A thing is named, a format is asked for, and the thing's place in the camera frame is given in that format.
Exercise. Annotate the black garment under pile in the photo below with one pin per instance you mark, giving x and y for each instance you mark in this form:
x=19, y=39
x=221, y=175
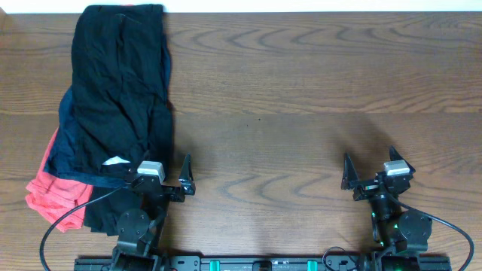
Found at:
x=102, y=216

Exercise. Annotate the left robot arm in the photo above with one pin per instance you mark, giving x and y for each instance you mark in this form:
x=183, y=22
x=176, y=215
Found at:
x=139, y=230

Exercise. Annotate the navy blue shorts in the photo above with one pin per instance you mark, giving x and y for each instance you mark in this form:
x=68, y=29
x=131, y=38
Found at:
x=64, y=150

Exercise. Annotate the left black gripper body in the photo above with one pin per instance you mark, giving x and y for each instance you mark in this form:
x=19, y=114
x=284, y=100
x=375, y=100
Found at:
x=174, y=196

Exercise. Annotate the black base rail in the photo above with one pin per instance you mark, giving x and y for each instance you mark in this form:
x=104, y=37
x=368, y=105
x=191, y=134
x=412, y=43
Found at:
x=329, y=262

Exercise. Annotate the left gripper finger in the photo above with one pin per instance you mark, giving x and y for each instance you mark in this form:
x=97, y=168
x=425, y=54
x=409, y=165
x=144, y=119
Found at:
x=145, y=157
x=186, y=177

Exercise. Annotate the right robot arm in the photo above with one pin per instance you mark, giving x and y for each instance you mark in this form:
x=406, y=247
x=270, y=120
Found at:
x=401, y=234

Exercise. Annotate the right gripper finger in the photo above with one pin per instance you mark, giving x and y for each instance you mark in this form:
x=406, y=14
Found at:
x=350, y=177
x=395, y=156

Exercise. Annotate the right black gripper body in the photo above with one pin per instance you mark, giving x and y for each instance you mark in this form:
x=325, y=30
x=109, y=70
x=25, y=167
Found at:
x=367, y=190

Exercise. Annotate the black shorts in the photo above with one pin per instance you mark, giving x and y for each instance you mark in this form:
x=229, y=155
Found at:
x=120, y=27

